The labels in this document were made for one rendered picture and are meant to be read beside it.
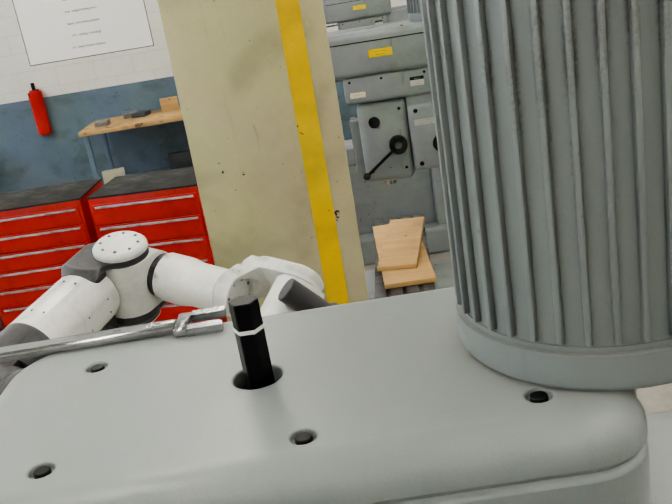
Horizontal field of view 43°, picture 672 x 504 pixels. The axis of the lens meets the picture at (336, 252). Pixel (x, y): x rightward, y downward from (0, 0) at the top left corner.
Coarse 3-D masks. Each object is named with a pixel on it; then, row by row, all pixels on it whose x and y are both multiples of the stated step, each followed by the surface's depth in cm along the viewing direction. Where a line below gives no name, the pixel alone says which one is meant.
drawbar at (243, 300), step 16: (240, 304) 59; (256, 304) 60; (240, 320) 59; (256, 320) 60; (240, 336) 60; (256, 336) 60; (240, 352) 61; (256, 352) 60; (256, 368) 61; (256, 384) 61
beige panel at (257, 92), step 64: (192, 0) 218; (256, 0) 218; (320, 0) 218; (192, 64) 223; (256, 64) 223; (320, 64) 224; (192, 128) 228; (256, 128) 229; (320, 128) 229; (256, 192) 235; (320, 192) 235; (320, 256) 241
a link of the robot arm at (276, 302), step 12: (288, 276) 115; (276, 288) 115; (288, 288) 110; (300, 288) 110; (312, 288) 115; (276, 300) 113; (288, 300) 110; (300, 300) 110; (312, 300) 110; (324, 300) 112; (264, 312) 113; (276, 312) 112; (288, 312) 112
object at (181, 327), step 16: (176, 320) 73; (192, 320) 73; (80, 336) 73; (96, 336) 72; (112, 336) 72; (128, 336) 71; (144, 336) 72; (176, 336) 71; (0, 352) 72; (16, 352) 72; (32, 352) 72; (48, 352) 72
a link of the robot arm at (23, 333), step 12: (12, 324) 109; (24, 324) 108; (0, 336) 107; (12, 336) 106; (24, 336) 107; (36, 336) 107; (12, 360) 103; (24, 360) 104; (36, 360) 106; (0, 372) 101; (12, 372) 101; (0, 384) 99
